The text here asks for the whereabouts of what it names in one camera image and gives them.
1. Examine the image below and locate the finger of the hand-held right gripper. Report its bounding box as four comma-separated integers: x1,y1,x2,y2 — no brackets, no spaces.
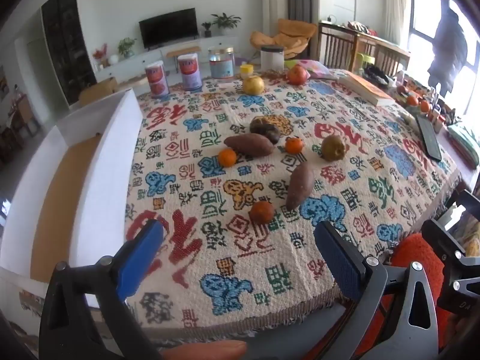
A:
422,218,467,267

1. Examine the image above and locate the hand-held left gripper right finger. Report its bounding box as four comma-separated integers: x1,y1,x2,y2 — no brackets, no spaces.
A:
313,220,440,360

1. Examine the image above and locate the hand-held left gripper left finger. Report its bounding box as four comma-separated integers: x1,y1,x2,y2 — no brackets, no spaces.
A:
37,218,166,360

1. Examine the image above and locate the white cardboard box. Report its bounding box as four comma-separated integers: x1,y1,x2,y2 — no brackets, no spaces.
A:
0,88,145,308

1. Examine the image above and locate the long purple sweet potato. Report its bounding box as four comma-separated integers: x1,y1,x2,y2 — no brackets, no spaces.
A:
286,162,316,211
224,134,275,157

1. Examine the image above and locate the brownish green pear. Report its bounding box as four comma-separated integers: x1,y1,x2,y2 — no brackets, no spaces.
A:
321,135,346,162

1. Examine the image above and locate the dark brown fruit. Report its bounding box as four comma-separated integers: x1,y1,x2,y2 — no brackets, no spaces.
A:
250,116,281,144

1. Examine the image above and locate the person's left hand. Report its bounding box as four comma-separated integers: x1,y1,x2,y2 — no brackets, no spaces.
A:
159,339,248,360

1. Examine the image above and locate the orange knit clothing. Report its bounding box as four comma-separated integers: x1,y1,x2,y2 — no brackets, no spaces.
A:
354,232,451,360

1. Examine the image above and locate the green patterned cloth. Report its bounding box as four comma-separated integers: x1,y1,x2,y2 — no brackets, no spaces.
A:
448,124,480,166

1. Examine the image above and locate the black flat device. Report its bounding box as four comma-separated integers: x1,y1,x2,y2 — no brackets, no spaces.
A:
416,115,443,162

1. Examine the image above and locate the printed woven tablecloth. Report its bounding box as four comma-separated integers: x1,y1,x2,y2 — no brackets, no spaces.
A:
124,58,464,331

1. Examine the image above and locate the thick paperback book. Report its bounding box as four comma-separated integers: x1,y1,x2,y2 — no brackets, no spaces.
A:
337,70,396,106

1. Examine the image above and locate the light wooden stool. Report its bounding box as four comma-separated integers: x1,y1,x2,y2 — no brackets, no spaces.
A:
79,77,119,106

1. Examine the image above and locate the red label tin can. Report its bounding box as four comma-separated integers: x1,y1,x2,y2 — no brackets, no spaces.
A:
146,60,170,96

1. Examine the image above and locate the black cloth bundle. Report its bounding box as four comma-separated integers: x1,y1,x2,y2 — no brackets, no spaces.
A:
364,64,391,83

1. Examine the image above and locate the red pomegranate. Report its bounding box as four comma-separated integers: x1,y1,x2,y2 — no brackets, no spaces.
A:
287,64,310,85

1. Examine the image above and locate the dark hanging coat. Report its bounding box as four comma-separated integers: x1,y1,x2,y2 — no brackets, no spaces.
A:
427,7,469,96

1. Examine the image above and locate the white television cabinet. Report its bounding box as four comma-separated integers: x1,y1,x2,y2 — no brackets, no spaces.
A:
95,37,241,83

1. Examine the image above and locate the pink snack packet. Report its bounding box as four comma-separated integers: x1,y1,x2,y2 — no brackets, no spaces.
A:
285,59,338,80

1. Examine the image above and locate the yellow apple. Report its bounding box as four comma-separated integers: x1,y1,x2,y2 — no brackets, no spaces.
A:
242,76,265,95

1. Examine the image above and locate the lime green plastic stool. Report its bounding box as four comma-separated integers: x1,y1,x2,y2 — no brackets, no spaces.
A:
356,52,376,74

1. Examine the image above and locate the wooden slatted chair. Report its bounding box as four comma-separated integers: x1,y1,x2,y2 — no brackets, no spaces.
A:
319,22,357,69
354,32,411,77

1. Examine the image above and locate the red flower arrangement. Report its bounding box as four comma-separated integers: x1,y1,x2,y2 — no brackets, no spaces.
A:
93,44,109,69

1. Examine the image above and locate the clear jar with blue label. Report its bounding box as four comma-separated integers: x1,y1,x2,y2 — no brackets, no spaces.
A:
208,46,236,80

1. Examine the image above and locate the leafy green potted plant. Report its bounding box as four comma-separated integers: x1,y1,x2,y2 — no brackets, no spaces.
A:
118,37,137,59

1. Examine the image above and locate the frosted jar with black lid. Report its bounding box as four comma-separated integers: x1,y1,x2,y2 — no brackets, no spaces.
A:
260,45,284,71

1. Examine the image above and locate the small wooden side table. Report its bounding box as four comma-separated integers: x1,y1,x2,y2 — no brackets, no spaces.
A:
166,43,201,72

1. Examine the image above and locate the dark glass cabinet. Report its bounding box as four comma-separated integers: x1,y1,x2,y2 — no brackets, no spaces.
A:
41,0,98,106

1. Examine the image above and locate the orange cushioned lounge chair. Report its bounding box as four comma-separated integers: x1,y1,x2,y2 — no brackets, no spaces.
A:
250,19,317,61

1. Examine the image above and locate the black flat television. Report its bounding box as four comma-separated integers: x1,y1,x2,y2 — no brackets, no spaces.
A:
139,7,199,50

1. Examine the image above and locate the window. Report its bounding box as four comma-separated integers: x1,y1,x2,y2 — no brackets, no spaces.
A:
409,0,480,128

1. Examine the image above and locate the white curtain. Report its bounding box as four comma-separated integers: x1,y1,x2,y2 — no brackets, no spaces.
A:
382,0,411,46

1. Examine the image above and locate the large green potted plant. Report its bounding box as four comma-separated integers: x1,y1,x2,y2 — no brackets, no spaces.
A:
212,12,242,32

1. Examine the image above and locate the white standing air conditioner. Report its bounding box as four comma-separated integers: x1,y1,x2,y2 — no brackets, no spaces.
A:
261,0,289,46

